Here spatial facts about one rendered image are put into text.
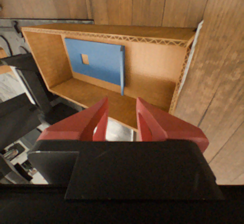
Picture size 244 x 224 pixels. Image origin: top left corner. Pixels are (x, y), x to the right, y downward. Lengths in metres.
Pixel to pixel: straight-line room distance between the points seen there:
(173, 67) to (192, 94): 0.05
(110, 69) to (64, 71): 0.13
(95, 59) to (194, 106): 0.18
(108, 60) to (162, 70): 0.09
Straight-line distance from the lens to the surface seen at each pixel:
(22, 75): 0.39
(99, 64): 0.24
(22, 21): 0.44
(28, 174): 0.50
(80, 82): 0.31
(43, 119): 0.45
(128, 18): 0.20
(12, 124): 0.65
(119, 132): 0.30
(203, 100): 0.20
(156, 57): 0.18
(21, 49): 0.52
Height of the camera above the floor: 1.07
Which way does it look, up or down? 41 degrees down
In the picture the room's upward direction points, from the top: 134 degrees counter-clockwise
